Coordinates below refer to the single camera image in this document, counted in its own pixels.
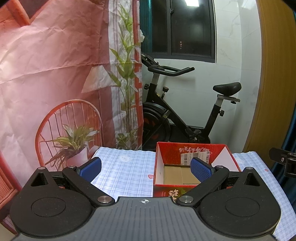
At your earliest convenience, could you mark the wooden door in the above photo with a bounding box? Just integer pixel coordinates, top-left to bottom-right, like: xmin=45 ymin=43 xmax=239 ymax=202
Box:
xmin=243 ymin=1 xmax=295 ymax=159

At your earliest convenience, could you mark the black exercise bike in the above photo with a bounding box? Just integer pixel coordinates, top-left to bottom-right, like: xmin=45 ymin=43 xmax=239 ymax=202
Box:
xmin=142 ymin=53 xmax=242 ymax=151

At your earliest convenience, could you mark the dark window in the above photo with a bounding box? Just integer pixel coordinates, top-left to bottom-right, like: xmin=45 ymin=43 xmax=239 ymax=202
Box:
xmin=139 ymin=0 xmax=216 ymax=63

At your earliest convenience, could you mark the pink printed backdrop cloth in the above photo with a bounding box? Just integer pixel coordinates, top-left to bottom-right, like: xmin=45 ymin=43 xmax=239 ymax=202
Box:
xmin=0 ymin=0 xmax=145 ymax=235

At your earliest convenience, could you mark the red strawberry cardboard box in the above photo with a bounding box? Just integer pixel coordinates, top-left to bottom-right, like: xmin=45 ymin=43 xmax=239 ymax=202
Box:
xmin=153 ymin=142 xmax=241 ymax=200

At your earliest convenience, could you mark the blue plaid tablecloth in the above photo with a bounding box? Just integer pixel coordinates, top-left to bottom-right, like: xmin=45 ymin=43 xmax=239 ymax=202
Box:
xmin=91 ymin=147 xmax=296 ymax=240

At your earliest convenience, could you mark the blue curtain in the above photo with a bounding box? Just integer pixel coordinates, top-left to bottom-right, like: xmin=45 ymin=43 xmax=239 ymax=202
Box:
xmin=271 ymin=126 xmax=295 ymax=210

